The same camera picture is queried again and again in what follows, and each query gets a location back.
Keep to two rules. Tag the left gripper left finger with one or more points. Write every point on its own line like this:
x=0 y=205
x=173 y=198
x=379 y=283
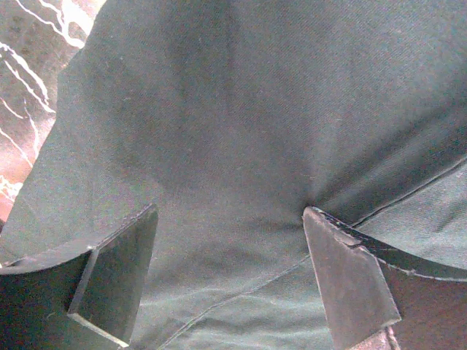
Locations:
x=84 y=294

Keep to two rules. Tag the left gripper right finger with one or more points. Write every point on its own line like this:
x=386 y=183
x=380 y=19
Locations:
x=376 y=296

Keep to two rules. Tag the black t-shirt with daisy print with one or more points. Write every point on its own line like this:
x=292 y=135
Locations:
x=233 y=117

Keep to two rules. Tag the black marbled table mat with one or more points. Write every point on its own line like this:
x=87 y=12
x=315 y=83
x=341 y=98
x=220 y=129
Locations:
x=38 y=39

